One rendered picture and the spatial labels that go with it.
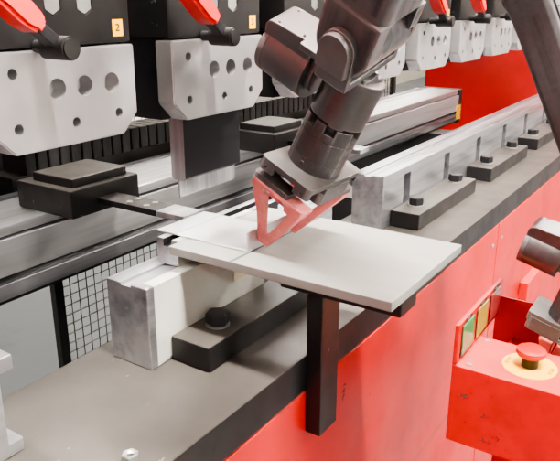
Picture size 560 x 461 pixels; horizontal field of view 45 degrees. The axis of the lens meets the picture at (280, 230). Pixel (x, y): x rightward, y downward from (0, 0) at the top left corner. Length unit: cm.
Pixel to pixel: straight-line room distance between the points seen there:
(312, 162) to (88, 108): 22
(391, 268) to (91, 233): 48
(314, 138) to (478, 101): 227
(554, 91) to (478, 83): 198
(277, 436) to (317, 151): 31
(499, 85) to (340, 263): 224
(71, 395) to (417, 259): 38
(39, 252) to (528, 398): 67
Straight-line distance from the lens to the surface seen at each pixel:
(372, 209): 119
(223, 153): 81
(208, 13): 66
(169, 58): 68
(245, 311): 81
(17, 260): 94
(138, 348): 76
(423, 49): 121
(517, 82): 286
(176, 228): 80
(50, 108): 58
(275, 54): 68
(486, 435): 101
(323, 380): 79
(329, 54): 59
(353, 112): 65
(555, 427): 97
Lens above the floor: 125
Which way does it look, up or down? 19 degrees down
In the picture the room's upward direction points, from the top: straight up
